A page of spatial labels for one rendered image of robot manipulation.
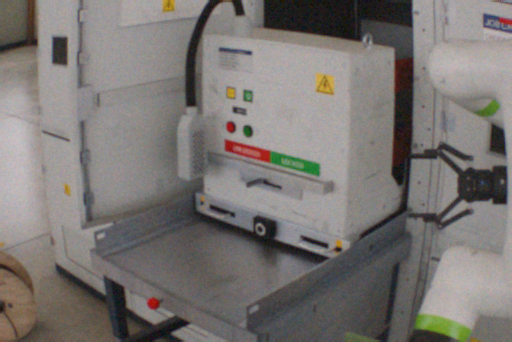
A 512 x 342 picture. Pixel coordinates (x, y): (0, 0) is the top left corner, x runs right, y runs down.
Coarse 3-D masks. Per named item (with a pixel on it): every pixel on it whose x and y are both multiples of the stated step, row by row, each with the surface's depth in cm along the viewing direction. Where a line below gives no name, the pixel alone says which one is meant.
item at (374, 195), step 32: (224, 32) 194; (256, 32) 194; (288, 32) 194; (352, 64) 160; (384, 64) 172; (352, 96) 163; (384, 96) 175; (352, 128) 166; (384, 128) 178; (352, 160) 169; (384, 160) 182; (352, 192) 172; (384, 192) 186; (352, 224) 175
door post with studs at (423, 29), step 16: (416, 0) 172; (416, 16) 173; (432, 16) 169; (416, 32) 175; (432, 32) 171; (416, 48) 177; (416, 64) 178; (416, 80) 179; (416, 96) 181; (432, 96) 177; (416, 112) 182; (432, 112) 178; (416, 128) 184; (416, 144) 185; (416, 160) 186; (416, 176) 187; (416, 192) 189; (416, 208) 190; (416, 224) 191; (416, 240) 192; (416, 256) 193; (416, 272) 194; (400, 320) 202; (400, 336) 204
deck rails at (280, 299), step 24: (144, 216) 192; (168, 216) 200; (192, 216) 207; (96, 240) 180; (120, 240) 187; (144, 240) 190; (360, 240) 175; (384, 240) 186; (336, 264) 168; (288, 288) 155; (312, 288) 162; (264, 312) 150
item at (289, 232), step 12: (216, 204) 200; (228, 204) 197; (240, 216) 195; (252, 216) 192; (264, 216) 189; (252, 228) 193; (276, 228) 187; (288, 228) 184; (300, 228) 182; (312, 228) 180; (288, 240) 185; (312, 240) 180; (324, 240) 177; (348, 240) 173
